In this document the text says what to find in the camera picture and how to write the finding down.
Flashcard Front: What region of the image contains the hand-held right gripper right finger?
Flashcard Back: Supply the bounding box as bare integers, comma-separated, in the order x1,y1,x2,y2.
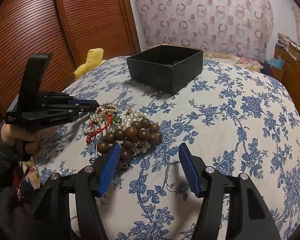
179,142,282,240

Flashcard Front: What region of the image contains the red braided cord bracelet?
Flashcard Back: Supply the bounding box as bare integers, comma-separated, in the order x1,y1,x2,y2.
86,114,114,143

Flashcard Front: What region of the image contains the person's left hand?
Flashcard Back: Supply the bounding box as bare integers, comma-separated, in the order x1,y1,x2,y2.
0,124,40,155

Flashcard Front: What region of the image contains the person's left forearm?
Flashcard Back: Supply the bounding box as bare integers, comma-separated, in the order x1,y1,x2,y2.
0,128,25,195

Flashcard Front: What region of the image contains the circle-patterned sheer curtain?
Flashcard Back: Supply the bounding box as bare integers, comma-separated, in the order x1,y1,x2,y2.
132,0,275,56

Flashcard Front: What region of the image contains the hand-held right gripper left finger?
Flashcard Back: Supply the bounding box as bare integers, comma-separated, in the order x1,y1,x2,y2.
30,142,122,240

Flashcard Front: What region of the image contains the wooden side cabinet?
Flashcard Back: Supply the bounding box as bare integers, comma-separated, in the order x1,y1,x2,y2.
273,42,300,122

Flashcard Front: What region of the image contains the lace window curtain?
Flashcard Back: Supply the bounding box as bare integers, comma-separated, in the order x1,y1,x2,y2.
292,4,300,42

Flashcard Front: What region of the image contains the brown slatted wooden wardrobe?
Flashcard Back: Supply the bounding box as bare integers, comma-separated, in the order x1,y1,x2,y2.
0,0,141,122

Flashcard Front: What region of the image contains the cream small-pearl necklace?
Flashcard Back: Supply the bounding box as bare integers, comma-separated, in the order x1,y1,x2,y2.
83,102,118,135

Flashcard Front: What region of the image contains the floral bed blanket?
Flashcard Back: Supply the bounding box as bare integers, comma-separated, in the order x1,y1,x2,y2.
202,50,264,73

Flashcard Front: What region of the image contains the black cardboard box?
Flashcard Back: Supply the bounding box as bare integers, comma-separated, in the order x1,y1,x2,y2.
126,44,204,95

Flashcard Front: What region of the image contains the blue floral cloth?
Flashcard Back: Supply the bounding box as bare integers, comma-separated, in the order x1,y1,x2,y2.
5,44,300,240

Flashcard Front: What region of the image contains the colourful floral cloth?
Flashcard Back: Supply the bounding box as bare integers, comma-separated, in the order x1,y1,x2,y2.
13,159,42,202

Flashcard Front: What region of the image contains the yellow plush toy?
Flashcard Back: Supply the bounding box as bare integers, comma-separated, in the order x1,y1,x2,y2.
74,49,106,79

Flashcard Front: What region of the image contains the brown wooden bead bracelet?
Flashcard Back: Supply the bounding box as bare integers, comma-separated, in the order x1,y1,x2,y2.
97,118,163,173

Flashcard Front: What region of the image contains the white pearl necklace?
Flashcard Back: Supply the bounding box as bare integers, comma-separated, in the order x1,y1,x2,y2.
122,108,152,155

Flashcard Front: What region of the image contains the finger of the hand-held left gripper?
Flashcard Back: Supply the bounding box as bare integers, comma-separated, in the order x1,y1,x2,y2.
77,105,97,114
66,98,100,107

